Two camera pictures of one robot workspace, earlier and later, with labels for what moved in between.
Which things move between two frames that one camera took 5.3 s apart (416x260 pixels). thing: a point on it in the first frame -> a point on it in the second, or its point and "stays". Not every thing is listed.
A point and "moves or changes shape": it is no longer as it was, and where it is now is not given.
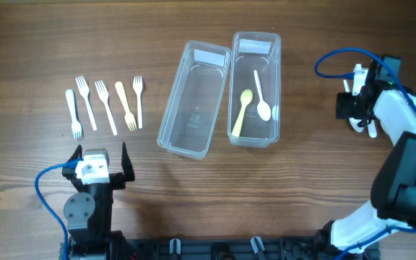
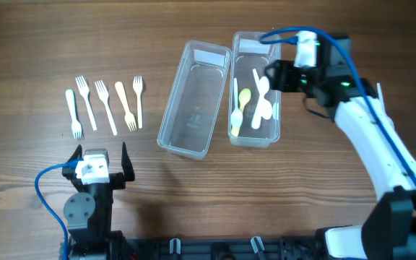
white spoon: x=263 y=109 stays
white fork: x=103 y=95 stays
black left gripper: x=119 y=178 stays
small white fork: x=137 y=87 stays
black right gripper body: x=349 y=107 -> x=296 y=79
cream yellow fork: x=129 y=118 stays
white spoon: x=372 y=129 moves or changes shape
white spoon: x=354 y=123 moves or changes shape
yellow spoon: x=246 y=97 stays
